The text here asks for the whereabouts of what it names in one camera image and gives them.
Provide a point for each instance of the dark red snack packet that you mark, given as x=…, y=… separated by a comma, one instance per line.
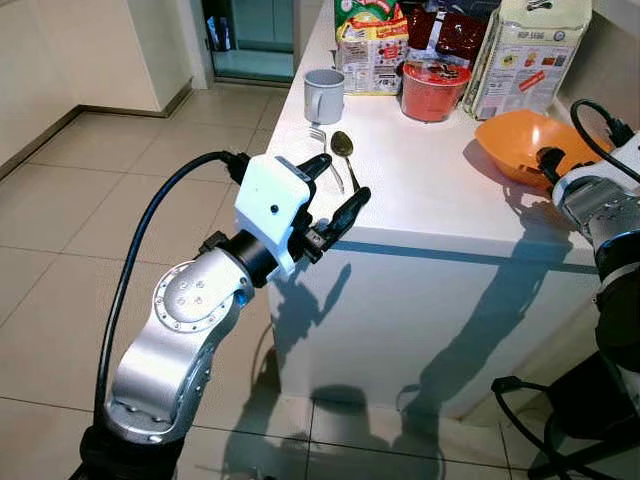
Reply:
x=447, y=35

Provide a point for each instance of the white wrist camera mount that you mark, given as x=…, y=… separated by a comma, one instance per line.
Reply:
x=628, y=158
x=270, y=205

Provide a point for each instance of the colourful printed food box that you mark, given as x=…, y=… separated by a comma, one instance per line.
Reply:
x=370, y=55

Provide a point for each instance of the metal fork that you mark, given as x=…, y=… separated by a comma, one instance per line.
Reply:
x=319, y=136

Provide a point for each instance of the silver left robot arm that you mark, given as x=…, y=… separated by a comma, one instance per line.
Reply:
x=170, y=340

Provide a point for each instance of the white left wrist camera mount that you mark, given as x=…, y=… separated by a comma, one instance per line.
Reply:
x=270, y=205

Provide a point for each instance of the grey mug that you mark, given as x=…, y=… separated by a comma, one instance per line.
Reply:
x=325, y=97

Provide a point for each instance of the orange plastic bowl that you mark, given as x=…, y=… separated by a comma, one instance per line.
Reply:
x=515, y=140

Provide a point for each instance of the white kitchen island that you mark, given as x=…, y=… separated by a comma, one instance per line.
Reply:
x=430, y=320

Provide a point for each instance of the glass door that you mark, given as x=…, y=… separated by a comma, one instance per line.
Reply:
x=255, y=35

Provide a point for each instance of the red instant noodle bowl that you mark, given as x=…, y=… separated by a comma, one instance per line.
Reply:
x=434, y=92

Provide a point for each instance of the metal spoon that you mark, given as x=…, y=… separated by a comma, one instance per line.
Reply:
x=342, y=144

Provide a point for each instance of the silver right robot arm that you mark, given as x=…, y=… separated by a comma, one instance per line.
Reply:
x=605, y=210

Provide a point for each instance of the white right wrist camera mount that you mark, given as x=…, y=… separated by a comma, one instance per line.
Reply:
x=628, y=158

